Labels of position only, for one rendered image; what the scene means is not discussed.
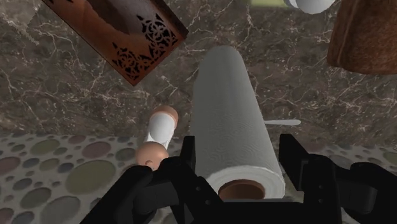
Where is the white paper towel roll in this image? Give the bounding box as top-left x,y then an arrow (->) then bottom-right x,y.
190,45 -> 286,201

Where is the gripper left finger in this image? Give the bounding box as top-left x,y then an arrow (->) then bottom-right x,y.
80,135 -> 225,224

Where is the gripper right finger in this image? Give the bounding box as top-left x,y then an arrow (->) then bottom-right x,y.
278,133 -> 397,224

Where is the brown ornate cutwork box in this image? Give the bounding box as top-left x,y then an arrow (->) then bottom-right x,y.
41,0 -> 190,87

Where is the brown robot stand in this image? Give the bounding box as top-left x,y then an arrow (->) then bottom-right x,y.
326,0 -> 397,76

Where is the white flat utensil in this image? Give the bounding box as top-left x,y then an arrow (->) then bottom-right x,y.
264,118 -> 302,127

